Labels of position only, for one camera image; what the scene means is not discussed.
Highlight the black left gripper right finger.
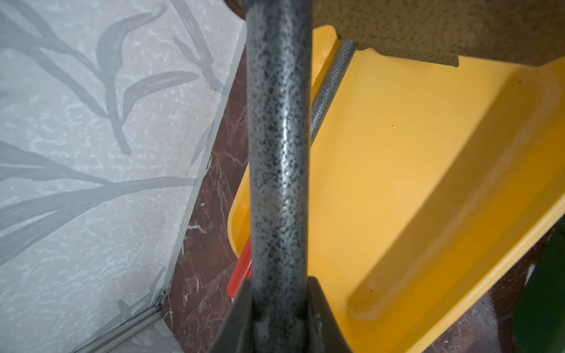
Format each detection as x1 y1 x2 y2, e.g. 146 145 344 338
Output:
307 277 352 353

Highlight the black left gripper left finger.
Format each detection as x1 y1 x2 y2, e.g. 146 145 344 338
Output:
208 278 254 353

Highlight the yellow plastic storage box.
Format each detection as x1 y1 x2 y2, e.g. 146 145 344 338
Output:
227 24 565 353

